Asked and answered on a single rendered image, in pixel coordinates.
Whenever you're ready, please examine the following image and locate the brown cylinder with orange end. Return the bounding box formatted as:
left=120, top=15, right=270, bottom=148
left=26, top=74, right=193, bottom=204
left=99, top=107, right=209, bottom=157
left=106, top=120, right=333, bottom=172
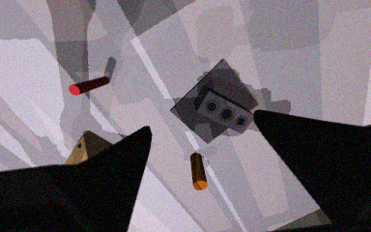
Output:
left=190, top=153, right=208, bottom=190

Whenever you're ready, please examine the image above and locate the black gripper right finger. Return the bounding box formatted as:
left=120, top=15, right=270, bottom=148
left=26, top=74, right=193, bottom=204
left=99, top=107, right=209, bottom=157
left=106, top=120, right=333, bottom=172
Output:
left=254, top=109, right=371, bottom=223

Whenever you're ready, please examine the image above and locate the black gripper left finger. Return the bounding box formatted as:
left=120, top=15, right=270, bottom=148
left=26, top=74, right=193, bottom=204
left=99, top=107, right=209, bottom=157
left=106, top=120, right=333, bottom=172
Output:
left=0, top=126, right=152, bottom=232

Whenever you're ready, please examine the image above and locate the dark red peg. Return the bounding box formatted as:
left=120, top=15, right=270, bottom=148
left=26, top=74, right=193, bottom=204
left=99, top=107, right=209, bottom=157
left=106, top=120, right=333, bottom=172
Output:
left=69, top=76, right=109, bottom=95

